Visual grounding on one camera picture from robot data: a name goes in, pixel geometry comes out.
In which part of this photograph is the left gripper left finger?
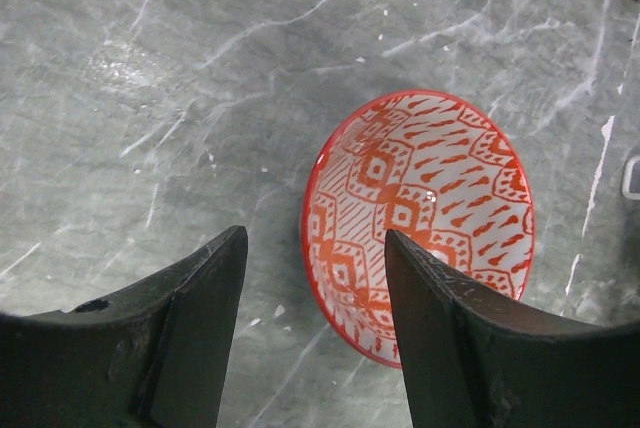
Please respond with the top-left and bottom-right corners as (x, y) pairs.
(1, 226), (248, 427)

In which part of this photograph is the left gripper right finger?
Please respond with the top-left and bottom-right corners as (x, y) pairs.
(385, 230), (639, 427)

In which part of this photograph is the red white patterned bowl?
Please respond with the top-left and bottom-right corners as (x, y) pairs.
(300, 89), (535, 368)

